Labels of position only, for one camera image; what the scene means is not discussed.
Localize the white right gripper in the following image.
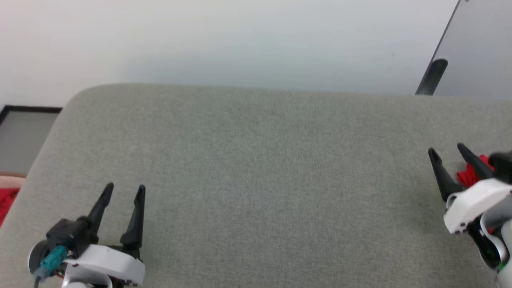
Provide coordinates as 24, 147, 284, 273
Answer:
428, 143, 512, 235

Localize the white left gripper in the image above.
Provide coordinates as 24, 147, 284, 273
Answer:
62, 182, 146, 288

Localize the red and white garment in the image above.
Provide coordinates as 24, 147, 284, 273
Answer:
456, 155, 496, 189

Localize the red cloth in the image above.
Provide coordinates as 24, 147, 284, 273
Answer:
0, 187, 20, 229

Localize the pink basket rim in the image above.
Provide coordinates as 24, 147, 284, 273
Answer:
0, 172, 27, 189

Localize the black framed grey board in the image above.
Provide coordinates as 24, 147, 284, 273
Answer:
0, 105, 63, 175

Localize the dark framed grey panel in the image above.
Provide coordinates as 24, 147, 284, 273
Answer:
415, 0, 512, 99

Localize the grey fabric sofa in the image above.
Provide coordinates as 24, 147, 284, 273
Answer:
0, 83, 512, 288

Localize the teal left cable connector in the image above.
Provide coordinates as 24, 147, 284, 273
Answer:
34, 245, 68, 280

